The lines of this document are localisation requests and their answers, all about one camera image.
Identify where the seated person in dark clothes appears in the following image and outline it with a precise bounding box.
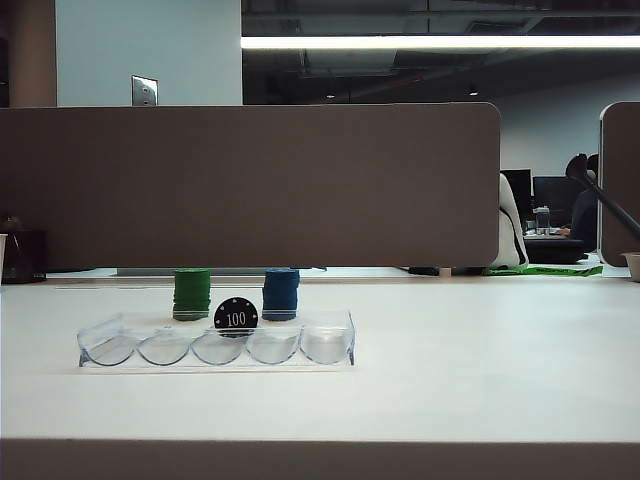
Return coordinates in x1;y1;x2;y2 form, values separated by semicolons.
564;153;600;261

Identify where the long ceiling light strip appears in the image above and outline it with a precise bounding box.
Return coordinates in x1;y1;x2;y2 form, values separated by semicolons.
240;34;640;51

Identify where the metal wall switch plate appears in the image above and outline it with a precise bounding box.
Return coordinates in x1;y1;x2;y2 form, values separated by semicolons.
131;74;159;107

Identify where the beige paper bowl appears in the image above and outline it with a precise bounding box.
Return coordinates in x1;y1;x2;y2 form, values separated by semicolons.
619;251;640;284

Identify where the green poker chip stack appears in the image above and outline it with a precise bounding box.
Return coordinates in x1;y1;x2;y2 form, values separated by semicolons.
172;267;212;322

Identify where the desk cable flap cover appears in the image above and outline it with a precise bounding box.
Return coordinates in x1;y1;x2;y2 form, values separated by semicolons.
116;266;329;278

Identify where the small brown desk partition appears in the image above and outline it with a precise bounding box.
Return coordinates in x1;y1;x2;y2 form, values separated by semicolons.
598;101;640;268

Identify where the brown foreground panel edge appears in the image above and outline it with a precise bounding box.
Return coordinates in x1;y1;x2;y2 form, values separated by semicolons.
0;438;640;480

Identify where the blue poker chip stack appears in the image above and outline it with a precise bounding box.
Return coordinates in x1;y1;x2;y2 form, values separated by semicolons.
261;267;301;322

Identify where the black slanted rod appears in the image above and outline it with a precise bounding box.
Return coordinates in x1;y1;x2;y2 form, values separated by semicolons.
566;153;640;231

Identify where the black computer monitor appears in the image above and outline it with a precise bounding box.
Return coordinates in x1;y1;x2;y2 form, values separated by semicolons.
532;175;581;224
500;168;534;214

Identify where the large brown desk partition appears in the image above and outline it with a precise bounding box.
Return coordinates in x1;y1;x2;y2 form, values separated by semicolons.
0;102;502;274

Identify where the white office chair back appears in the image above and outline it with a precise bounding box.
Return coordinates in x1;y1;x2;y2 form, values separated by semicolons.
492;172;530;269

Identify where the black 100 poker chip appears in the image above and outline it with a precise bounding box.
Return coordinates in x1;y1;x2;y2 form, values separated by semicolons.
213;295;261;339

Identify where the clear plastic chip tray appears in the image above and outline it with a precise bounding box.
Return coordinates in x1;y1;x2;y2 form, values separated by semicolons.
76;309;357;370

